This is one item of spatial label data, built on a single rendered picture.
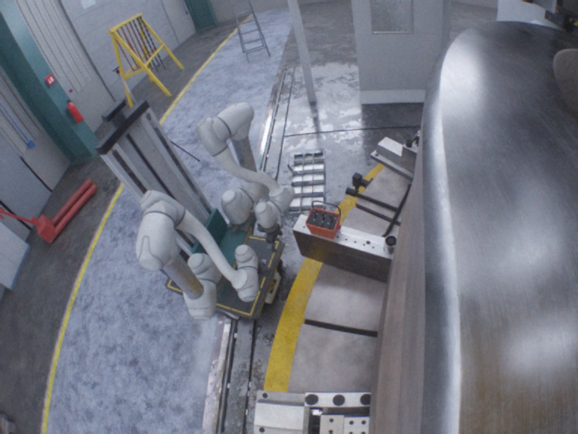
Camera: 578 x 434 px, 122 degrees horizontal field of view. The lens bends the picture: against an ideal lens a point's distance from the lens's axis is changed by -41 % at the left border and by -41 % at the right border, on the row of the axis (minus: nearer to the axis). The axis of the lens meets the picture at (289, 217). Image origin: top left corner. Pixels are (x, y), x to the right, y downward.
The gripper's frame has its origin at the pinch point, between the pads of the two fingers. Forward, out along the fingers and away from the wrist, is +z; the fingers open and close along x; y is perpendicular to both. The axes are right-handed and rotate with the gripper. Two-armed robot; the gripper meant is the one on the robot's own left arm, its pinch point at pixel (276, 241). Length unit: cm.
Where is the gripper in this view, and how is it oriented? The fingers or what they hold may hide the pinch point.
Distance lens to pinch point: 180.8
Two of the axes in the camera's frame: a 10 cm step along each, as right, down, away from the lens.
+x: 3.0, -8.0, 5.2
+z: 2.0, 5.8, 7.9
